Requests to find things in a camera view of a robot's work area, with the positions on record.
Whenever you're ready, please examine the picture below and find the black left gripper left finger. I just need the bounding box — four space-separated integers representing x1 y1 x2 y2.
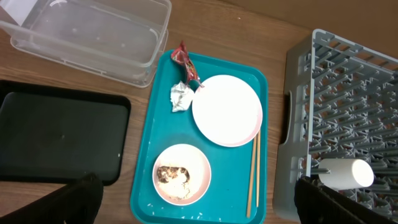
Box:
1 173 104 224

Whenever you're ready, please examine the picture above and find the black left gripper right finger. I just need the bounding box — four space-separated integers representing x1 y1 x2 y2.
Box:
294 177 395 224

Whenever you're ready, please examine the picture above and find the white plastic cup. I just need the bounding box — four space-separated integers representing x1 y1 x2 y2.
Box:
318 159 374 190

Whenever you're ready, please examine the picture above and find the wooden chopstick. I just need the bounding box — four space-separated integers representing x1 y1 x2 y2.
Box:
256 130 261 207
246 136 257 218

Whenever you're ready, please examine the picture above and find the white round plate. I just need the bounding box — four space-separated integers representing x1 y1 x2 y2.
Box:
192 75 263 147

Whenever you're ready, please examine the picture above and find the grey dishwasher rack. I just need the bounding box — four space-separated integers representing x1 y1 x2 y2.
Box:
273 29 397 222

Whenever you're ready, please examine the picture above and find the black plastic tray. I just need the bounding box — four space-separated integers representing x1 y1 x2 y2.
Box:
1 80 131 185

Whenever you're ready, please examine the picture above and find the white bowl with leftovers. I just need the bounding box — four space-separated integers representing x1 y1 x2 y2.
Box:
152 144 212 206

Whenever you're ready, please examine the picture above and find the crumpled white napkin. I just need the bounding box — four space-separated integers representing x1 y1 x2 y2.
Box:
170 81 195 112

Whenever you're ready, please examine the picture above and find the clear plastic bin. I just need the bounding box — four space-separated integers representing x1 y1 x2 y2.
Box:
1 0 172 88

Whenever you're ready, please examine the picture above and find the red snack wrapper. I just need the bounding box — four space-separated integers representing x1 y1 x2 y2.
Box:
170 40 203 87

